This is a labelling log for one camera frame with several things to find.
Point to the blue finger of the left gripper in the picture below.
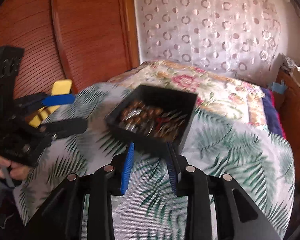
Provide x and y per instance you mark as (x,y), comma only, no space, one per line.
(65,128)
(55,100)

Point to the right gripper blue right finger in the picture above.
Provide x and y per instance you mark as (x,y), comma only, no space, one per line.
(174,169)

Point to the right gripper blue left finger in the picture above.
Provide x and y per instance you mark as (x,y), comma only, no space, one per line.
(127,168)

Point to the black square jewelry box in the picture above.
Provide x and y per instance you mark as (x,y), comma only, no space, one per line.
(150,117)

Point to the left hand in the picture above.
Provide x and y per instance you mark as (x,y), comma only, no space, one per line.
(17,172)

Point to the palm leaf print cloth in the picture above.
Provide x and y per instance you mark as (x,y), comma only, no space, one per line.
(260,161)

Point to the wooden wardrobe door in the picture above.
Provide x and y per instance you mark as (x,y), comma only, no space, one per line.
(86,41)

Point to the floral bedspread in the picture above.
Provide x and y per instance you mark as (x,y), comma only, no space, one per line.
(226,96)

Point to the blue blanket edge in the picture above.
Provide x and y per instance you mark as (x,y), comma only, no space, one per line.
(271,114)

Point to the wooden side cabinet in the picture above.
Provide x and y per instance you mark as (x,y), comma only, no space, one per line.
(290,116)

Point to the sheer circle pattern curtain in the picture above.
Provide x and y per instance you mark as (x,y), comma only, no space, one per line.
(220,35)

